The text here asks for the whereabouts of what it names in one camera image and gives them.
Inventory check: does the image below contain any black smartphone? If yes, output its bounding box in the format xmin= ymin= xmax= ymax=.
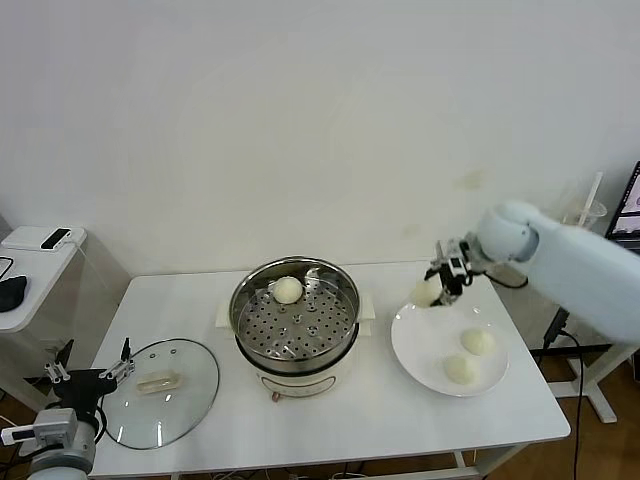
xmin=39 ymin=227 xmax=72 ymax=250

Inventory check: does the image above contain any black power adapter cable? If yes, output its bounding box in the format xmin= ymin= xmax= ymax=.
xmin=542 ymin=304 xmax=589 ymax=480

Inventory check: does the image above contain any plastic cup of milk tea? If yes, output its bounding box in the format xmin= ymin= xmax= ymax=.
xmin=562 ymin=202 xmax=609 ymax=231

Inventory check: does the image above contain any black laptop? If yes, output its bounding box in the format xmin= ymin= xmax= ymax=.
xmin=604 ymin=160 xmax=640 ymax=241

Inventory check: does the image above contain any round glass pot lid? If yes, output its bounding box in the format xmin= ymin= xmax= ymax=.
xmin=102 ymin=338 xmax=221 ymax=449

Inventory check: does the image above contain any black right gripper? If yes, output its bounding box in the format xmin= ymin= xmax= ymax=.
xmin=424 ymin=234 xmax=484 ymax=307

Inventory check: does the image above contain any white drinking straw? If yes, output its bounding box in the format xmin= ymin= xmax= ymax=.
xmin=582 ymin=172 xmax=605 ymax=226

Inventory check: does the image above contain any white steamed baozi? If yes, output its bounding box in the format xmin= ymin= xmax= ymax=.
xmin=272 ymin=277 xmax=305 ymax=305
xmin=412 ymin=280 xmax=444 ymax=309
xmin=443 ymin=353 xmax=479 ymax=385
xmin=459 ymin=328 xmax=495 ymax=357

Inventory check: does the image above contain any white side table with phone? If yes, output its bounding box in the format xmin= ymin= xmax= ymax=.
xmin=0 ymin=225 xmax=132 ymax=426

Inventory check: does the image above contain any white electric cooking pot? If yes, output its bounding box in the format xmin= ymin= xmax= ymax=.
xmin=214 ymin=289 xmax=377 ymax=404

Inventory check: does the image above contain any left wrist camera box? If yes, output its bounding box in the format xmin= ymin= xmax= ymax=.
xmin=0 ymin=409 xmax=76 ymax=446

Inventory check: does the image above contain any perforated steel steamer basket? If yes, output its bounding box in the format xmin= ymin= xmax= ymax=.
xmin=229 ymin=257 xmax=361 ymax=369

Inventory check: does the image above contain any black cloth pouch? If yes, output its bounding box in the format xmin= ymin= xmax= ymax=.
xmin=0 ymin=275 xmax=30 ymax=314

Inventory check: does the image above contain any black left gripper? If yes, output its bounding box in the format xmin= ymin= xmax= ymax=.
xmin=43 ymin=337 xmax=137 ymax=409

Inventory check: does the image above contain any white side table with laptop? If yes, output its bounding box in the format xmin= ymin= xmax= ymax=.
xmin=564 ymin=344 xmax=640 ymax=426

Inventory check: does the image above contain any round white plate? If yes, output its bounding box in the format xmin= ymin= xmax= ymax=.
xmin=390 ymin=298 xmax=511 ymax=399

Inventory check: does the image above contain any flat white box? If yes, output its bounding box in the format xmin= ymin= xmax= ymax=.
xmin=0 ymin=225 xmax=86 ymax=251

